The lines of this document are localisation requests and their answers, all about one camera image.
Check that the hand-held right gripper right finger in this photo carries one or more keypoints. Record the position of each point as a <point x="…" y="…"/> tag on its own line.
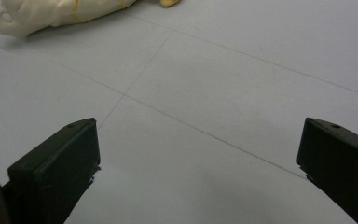
<point x="341" y="161"/>

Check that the cream plush toy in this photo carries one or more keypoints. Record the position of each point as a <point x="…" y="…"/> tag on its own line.
<point x="40" y="14"/>

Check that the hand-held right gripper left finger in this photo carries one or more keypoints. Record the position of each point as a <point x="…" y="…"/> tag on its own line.
<point x="56" y="168"/>

